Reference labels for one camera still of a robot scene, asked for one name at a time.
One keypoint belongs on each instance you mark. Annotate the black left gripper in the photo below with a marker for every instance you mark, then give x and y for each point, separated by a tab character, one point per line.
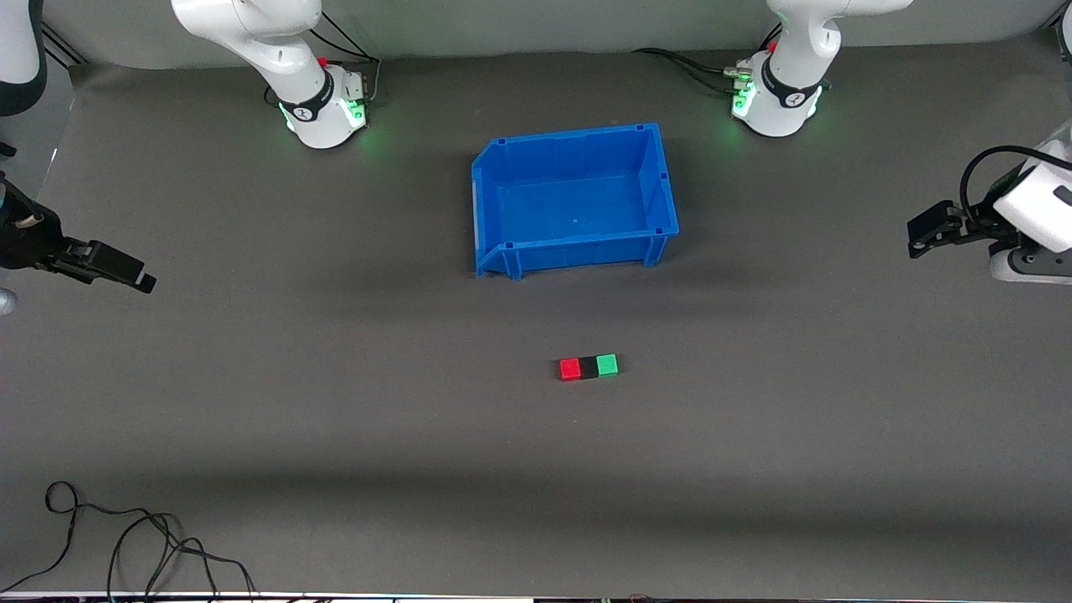
976	226

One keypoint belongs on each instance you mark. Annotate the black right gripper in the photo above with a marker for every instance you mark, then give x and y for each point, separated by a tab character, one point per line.
27	239

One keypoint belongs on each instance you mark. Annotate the small green cube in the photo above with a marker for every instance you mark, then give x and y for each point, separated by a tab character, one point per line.
607	364

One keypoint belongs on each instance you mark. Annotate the small red cube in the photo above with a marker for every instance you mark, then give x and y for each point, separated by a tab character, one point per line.
569	369

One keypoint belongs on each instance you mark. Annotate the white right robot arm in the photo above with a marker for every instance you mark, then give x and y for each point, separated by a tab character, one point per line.
276	42

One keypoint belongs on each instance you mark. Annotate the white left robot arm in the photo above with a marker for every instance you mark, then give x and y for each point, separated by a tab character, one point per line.
791	92

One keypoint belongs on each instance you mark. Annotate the small black cube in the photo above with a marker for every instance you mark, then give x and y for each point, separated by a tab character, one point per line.
590	368

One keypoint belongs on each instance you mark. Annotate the blue plastic storage bin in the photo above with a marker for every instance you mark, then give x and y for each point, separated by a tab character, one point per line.
578	209

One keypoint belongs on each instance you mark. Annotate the dark grey table mat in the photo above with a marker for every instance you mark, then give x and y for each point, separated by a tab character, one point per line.
536	469

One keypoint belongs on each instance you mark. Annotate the black aluminium frame rail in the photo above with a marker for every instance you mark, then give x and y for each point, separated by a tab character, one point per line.
65	48

